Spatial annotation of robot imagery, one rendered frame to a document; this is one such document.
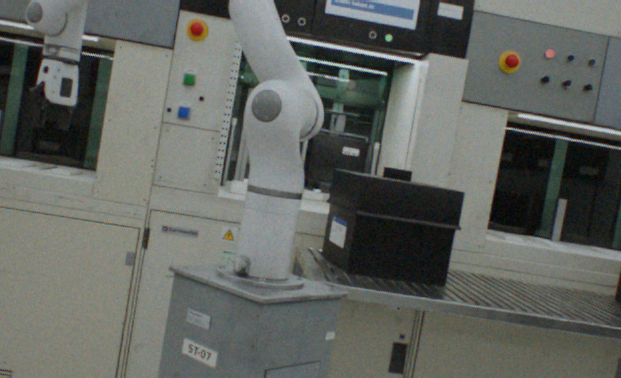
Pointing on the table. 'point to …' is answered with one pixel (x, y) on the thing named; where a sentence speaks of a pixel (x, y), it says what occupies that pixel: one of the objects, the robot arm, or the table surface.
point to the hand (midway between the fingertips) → (51, 124)
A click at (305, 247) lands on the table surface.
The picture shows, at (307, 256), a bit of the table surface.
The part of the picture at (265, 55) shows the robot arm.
